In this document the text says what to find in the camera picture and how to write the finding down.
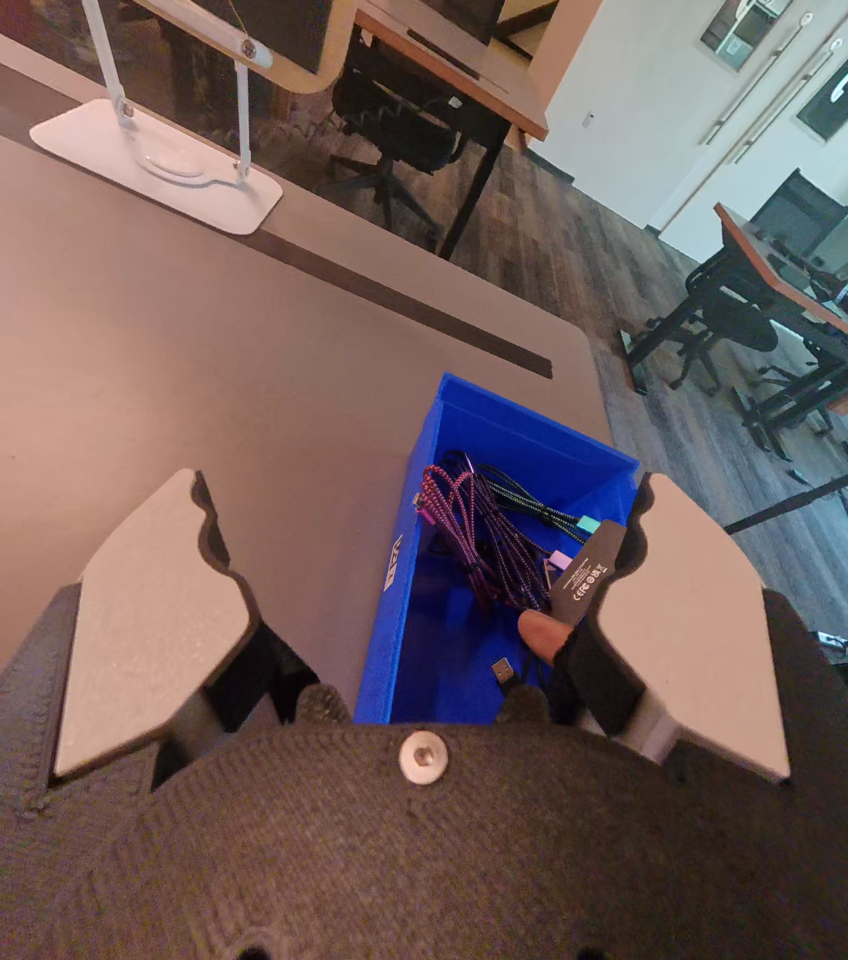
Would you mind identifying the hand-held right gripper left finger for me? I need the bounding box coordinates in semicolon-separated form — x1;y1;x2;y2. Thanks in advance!
52;468;282;781

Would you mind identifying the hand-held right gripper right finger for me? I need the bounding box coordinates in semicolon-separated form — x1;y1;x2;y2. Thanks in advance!
553;471;792;783

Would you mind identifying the black usb hub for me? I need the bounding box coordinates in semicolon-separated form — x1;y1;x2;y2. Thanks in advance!
549;516;629;626

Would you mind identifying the green braided usb cable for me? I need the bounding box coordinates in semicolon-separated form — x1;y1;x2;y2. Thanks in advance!
441;448;605;546

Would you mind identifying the purple braided usb cable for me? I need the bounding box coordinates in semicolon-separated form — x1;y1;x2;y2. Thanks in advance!
414;463;576;614

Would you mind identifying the blue plastic bin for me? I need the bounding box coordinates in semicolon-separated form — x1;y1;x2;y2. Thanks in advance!
353;372;644;727

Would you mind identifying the black metal bar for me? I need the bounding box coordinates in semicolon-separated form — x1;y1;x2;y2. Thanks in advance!
723;455;848;536

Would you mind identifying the black office chair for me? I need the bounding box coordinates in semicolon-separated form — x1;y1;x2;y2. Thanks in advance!
328;28;471;254
621;261;779;396
749;168;848;261

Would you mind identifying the orange-edged office desk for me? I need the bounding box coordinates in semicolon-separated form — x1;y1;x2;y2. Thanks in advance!
714;201;848;423

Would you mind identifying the white metal stand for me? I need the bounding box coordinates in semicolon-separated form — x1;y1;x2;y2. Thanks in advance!
28;0;284;237

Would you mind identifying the wooden desk with black legs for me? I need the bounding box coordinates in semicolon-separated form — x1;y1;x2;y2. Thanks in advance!
354;0;551;261

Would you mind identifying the black usb cable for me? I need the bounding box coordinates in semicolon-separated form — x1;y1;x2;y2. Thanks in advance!
489;656;546;708

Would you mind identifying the long metal door handle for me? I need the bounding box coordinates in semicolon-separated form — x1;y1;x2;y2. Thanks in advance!
730;37;845;167
704;10;815;148

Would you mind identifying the dark panel with beige frame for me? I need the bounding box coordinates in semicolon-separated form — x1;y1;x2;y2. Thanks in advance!
131;0;356;96

